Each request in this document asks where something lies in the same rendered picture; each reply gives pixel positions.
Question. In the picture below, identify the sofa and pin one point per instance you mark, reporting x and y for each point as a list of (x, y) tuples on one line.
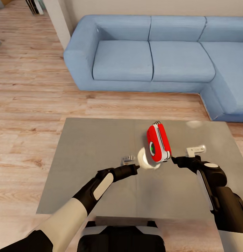
[(162, 54)]

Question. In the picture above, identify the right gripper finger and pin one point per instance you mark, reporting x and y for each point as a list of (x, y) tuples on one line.
[(174, 160)]

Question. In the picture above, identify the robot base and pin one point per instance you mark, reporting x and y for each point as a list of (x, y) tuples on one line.
[(121, 238)]

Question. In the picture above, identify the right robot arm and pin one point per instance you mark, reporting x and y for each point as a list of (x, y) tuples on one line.
[(226, 206)]

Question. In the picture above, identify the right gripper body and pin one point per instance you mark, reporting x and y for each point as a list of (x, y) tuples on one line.
[(185, 162)]

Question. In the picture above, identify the radio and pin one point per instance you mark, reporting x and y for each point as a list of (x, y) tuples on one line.
[(158, 143)]

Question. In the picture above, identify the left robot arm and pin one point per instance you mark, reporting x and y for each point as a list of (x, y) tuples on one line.
[(56, 232)]

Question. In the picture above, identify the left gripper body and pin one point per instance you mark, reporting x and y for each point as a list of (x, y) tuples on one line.
[(128, 170)]

